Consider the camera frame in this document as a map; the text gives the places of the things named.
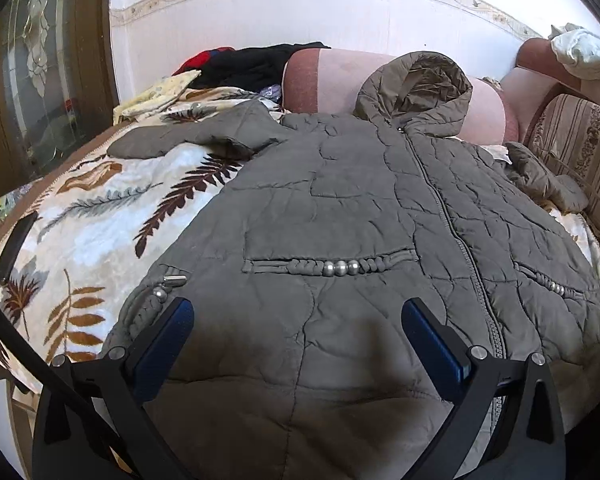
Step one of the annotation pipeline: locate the black cable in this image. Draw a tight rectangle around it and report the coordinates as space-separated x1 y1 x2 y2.
0 287 136 476

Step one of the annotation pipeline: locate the pink bolster cushion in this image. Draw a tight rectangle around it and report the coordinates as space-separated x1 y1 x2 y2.
281 49 521 147

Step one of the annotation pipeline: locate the pink brown sofa armrest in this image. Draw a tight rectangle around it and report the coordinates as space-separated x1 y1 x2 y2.
500 37 600 146

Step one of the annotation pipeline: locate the green printed box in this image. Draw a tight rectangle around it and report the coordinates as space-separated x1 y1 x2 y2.
0 185 33 221

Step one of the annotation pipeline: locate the leaf print fleece blanket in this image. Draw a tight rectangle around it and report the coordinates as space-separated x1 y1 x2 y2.
0 85 600 391

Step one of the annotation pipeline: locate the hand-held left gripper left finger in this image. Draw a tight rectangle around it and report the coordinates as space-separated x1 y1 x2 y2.
32 296 196 480

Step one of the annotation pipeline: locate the red clothing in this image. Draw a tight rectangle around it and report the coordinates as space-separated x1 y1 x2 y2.
172 47 236 76

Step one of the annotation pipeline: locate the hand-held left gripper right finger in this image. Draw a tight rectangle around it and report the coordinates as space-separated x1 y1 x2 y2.
401 297 567 480

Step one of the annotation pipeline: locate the grey quilted hooded jacket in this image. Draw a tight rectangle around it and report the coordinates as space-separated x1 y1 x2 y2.
100 51 600 480

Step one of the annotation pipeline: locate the black clothing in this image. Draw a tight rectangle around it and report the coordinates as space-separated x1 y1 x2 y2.
200 42 326 92

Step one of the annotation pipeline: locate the brown door with glass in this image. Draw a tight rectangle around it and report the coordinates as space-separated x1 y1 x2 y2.
0 0 121 241

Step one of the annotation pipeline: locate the clear plastic bag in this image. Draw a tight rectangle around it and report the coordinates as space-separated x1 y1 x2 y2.
257 82 286 106

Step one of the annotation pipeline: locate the pale yellow cloth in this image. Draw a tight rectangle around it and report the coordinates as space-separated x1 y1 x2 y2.
112 70 202 122

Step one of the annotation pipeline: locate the white crumpled cloth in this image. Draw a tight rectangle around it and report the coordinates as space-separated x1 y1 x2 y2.
550 23 600 81

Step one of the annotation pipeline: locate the striped beige cushion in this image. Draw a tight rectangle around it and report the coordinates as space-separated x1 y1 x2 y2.
525 92 600 261

